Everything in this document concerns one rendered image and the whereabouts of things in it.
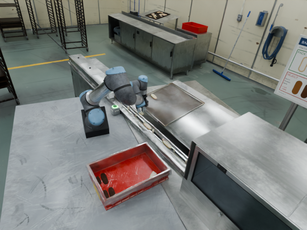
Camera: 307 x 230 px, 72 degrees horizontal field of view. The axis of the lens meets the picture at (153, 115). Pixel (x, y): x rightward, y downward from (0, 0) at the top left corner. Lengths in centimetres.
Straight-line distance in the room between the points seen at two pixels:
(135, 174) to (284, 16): 428
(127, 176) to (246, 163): 80
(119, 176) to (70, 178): 32
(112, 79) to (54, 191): 80
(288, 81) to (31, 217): 191
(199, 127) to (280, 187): 96
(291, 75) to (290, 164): 82
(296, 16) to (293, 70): 319
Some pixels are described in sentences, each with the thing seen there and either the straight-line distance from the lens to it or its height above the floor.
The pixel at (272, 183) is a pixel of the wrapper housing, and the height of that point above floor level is 130.
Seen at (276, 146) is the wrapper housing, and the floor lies 130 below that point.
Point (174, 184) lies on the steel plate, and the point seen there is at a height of 82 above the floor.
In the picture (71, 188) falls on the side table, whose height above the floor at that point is 82.
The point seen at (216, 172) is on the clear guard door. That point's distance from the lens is 110.
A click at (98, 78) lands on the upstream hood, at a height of 92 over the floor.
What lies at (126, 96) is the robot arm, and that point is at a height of 138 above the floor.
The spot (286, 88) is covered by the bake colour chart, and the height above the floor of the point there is 135.
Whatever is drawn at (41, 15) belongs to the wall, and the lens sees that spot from 861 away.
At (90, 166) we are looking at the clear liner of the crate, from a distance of 148.
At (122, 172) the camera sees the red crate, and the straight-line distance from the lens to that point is 156.
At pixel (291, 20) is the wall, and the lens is 501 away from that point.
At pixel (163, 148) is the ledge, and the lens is 168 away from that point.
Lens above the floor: 202
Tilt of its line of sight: 35 degrees down
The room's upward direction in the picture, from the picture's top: 5 degrees clockwise
